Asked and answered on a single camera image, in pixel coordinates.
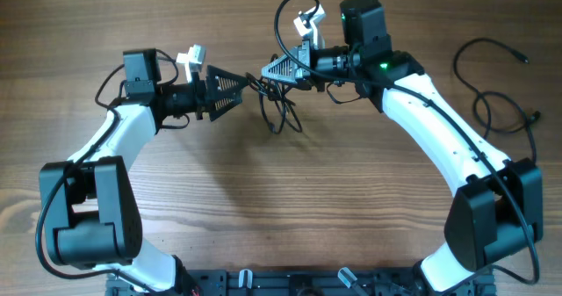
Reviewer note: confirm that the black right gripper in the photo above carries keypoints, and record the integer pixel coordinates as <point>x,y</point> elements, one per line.
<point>305,68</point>

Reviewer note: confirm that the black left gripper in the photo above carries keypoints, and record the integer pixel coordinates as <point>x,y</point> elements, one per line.
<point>200,97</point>

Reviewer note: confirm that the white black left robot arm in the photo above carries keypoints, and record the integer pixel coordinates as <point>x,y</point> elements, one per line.
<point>89,223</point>

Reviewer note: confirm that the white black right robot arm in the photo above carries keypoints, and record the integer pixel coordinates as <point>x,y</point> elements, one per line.
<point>497,202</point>

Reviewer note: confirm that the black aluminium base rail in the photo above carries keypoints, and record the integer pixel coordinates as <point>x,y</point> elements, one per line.
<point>379,282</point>

